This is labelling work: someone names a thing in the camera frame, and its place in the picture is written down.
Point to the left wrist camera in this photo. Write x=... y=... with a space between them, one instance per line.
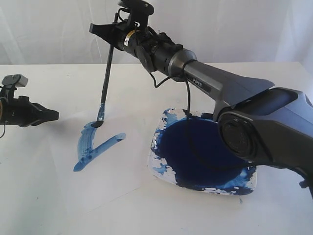
x=10 y=83

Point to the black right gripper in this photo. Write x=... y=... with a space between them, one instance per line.
x=134 y=41

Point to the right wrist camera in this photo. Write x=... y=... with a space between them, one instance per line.
x=139 y=12

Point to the white backdrop cloth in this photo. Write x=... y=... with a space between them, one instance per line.
x=57 y=31

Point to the white square paint plate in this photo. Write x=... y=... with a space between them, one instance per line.
x=189 y=153

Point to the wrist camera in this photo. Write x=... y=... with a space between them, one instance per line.
x=10 y=83
x=139 y=12

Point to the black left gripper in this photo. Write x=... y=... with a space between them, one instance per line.
x=21 y=112

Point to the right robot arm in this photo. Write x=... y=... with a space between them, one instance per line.
x=257 y=121

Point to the white paper sheet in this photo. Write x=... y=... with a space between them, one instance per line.
x=97 y=165

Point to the black paintbrush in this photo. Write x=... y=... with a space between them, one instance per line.
x=101 y=112

